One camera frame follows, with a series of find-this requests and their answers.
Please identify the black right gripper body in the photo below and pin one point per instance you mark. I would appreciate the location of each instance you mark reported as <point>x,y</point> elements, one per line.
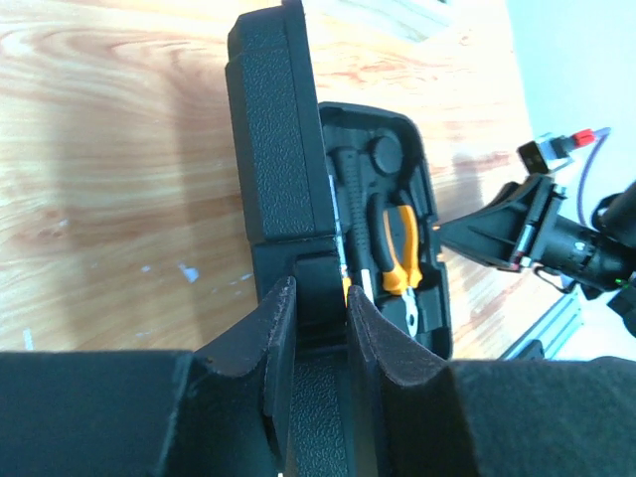
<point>596,254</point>

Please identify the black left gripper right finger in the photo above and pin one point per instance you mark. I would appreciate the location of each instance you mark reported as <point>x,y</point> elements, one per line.
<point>416,414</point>

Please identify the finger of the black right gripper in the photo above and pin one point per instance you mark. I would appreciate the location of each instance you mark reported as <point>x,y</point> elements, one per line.
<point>491,235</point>

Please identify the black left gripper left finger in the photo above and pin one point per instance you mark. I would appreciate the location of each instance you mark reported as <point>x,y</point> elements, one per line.
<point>220,411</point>

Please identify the orange black pliers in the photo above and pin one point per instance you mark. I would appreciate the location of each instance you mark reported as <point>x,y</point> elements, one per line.
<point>398,262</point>

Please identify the silver orange utility knife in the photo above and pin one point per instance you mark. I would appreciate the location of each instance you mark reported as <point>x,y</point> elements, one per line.
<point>344,270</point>

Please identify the black plastic tool case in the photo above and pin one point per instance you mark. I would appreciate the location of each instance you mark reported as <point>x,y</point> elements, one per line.
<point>283,140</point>

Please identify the claw hammer black grip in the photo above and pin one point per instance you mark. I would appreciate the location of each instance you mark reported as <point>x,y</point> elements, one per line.
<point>347,163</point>

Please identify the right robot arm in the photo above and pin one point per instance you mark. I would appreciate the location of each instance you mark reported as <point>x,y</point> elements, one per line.
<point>522,228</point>

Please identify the right aluminium frame post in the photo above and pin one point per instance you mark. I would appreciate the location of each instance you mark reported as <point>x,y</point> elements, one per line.
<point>548,335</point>

